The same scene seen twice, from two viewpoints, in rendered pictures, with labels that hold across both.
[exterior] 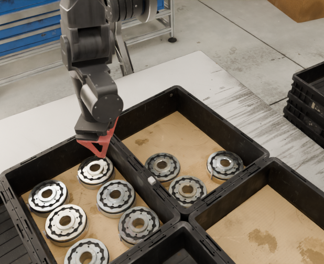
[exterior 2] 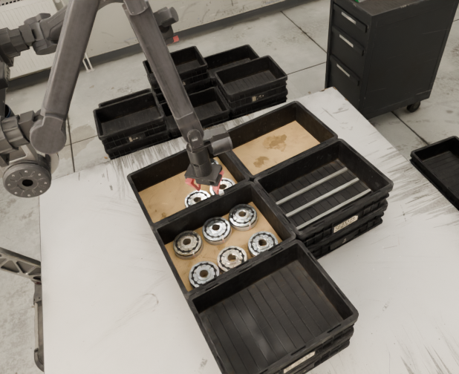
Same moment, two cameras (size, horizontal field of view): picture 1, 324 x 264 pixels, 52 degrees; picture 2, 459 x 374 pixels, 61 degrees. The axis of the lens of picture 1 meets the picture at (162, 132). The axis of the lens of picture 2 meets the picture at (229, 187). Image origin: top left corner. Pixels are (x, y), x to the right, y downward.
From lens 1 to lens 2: 103 cm
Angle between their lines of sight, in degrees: 50
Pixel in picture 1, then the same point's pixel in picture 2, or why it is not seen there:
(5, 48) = not seen: outside the picture
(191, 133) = (166, 185)
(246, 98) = (124, 162)
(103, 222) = (233, 241)
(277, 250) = (268, 156)
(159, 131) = (156, 205)
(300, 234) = (260, 146)
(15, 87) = not seen: outside the picture
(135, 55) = not seen: outside the picture
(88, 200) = (211, 251)
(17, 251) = (246, 297)
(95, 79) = (217, 133)
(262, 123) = (155, 158)
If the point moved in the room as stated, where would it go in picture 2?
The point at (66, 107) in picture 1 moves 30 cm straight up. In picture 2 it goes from (62, 308) to (19, 267)
